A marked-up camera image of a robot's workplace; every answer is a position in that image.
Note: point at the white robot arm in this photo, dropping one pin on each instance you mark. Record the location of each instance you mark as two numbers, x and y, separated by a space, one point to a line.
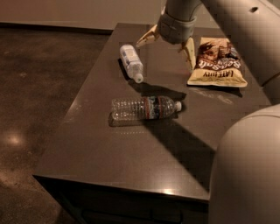
245 177

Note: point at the chips bag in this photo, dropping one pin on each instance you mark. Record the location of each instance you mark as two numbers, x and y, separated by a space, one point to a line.
217 64

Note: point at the clear ribbed water bottle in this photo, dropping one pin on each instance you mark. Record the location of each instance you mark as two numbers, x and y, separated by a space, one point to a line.
144 108

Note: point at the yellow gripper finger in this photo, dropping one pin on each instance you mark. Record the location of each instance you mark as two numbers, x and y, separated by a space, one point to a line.
149 37
190 52

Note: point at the blue plastic water bottle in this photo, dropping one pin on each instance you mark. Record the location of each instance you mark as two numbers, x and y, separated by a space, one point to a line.
132 63

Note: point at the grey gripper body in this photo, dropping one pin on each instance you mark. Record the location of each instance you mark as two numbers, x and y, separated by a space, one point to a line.
176 31

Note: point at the dark counter cabinet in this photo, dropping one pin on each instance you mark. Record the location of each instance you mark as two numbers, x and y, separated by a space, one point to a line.
100 204

